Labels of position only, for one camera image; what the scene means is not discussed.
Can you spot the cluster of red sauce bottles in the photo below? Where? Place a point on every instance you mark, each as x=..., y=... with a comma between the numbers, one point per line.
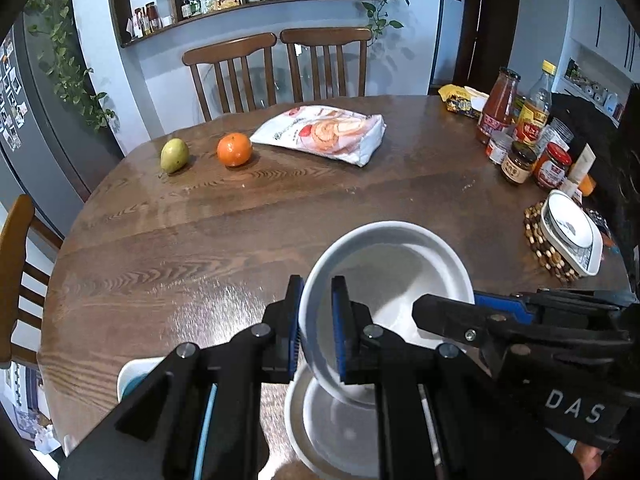
x=147, y=20

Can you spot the cluster of fridge photo magnets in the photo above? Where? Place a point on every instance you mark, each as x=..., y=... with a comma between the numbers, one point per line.
x=10, y=95

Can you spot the long hanging vine plant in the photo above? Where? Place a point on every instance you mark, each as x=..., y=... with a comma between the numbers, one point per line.
x=70, y=65

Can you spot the yellow black snack packet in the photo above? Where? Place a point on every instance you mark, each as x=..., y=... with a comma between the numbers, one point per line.
x=460, y=100

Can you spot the pile of floor boxes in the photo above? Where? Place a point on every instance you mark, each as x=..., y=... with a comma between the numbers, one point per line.
x=32, y=410

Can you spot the wooden chair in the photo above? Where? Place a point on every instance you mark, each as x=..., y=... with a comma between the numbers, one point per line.
x=230, y=52
x=15, y=260
x=325, y=40

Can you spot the blue patterned square plate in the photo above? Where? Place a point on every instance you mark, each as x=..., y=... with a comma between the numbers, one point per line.
x=131, y=366

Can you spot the yellow capped oil bottle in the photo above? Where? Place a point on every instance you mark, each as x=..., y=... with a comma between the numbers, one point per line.
x=535, y=115

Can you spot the orange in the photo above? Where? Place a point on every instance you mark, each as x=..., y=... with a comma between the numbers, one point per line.
x=234, y=150

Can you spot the green glass bottle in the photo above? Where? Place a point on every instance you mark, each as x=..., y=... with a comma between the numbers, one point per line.
x=186, y=6

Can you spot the brown sauce jar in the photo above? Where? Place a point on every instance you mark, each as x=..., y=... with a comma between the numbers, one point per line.
x=517, y=165

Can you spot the small hanging vine plant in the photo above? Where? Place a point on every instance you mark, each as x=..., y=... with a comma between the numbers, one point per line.
x=382, y=15

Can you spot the large white bowl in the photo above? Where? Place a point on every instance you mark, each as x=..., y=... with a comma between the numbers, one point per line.
x=335, y=430

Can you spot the white oval dish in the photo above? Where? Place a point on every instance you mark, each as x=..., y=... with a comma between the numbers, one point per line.
x=570, y=230

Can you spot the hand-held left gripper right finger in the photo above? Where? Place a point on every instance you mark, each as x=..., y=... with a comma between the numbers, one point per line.
x=340, y=325

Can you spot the red label sauce jar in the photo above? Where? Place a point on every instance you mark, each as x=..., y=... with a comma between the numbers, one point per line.
x=550, y=167

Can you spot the white cabinet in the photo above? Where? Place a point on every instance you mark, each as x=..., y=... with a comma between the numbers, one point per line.
x=600, y=25

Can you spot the small white bowl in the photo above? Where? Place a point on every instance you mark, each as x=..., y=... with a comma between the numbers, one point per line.
x=390, y=270

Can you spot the white snack bag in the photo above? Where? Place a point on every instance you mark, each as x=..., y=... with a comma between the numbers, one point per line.
x=325, y=132

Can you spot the green pear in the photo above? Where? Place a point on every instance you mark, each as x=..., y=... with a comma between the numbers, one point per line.
x=174, y=156

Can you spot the person's right hand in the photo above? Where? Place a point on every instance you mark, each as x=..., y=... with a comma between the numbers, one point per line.
x=587, y=460

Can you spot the small white label jar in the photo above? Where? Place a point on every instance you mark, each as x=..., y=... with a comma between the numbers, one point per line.
x=497, y=151

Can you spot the grey refrigerator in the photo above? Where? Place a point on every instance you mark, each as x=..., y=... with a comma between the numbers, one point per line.
x=45, y=150

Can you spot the dark wooden door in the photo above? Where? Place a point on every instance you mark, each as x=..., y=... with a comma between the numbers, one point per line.
x=492, y=25

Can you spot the white tube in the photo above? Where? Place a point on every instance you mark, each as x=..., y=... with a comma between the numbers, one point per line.
x=580, y=167

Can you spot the dark wooden wall shelf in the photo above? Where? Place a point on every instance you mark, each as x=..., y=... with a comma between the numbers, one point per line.
x=200, y=19

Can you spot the tall red sauce bottle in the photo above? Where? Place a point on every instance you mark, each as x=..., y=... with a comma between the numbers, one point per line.
x=497, y=110

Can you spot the clear glass jar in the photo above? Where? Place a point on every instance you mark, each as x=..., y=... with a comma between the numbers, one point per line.
x=560, y=132

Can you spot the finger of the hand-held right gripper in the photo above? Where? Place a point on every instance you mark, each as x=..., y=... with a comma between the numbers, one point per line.
x=460, y=325
x=500, y=306

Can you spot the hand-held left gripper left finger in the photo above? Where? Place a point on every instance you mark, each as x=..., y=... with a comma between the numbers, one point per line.
x=295, y=320

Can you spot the wooden beaded trivet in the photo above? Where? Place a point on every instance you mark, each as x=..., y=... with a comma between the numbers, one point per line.
x=537, y=240

